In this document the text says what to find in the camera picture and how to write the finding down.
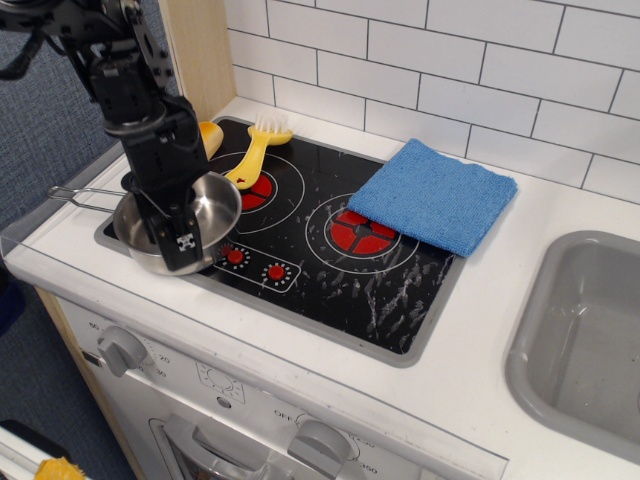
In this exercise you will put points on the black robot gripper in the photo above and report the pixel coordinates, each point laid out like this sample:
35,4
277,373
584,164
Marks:
166,156

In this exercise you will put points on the stainless steel pot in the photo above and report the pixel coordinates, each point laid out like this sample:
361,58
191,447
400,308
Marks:
217,207

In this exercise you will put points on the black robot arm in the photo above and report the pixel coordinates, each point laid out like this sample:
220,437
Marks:
125,72

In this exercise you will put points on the yellow toy bread loaf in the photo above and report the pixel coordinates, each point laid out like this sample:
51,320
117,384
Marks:
212,137

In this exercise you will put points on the left grey oven knob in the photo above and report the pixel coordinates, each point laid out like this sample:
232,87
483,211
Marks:
121,350

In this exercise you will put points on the grey oven knob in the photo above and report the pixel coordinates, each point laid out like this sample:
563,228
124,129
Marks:
121,350
321,448

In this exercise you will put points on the yellow dish brush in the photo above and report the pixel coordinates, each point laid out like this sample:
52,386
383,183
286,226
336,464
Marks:
269,129

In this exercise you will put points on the white toy oven front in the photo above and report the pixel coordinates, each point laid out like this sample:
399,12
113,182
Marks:
183,419

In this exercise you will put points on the blue folded cloth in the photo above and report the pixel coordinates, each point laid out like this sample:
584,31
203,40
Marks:
435,199

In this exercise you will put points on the yellow object bottom left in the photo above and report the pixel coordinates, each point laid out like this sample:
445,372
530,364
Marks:
58,469

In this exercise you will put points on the right grey oven knob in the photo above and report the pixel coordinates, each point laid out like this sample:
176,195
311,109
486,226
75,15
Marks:
321,448

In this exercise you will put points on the grey sink basin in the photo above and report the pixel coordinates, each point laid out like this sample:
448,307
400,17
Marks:
574,362

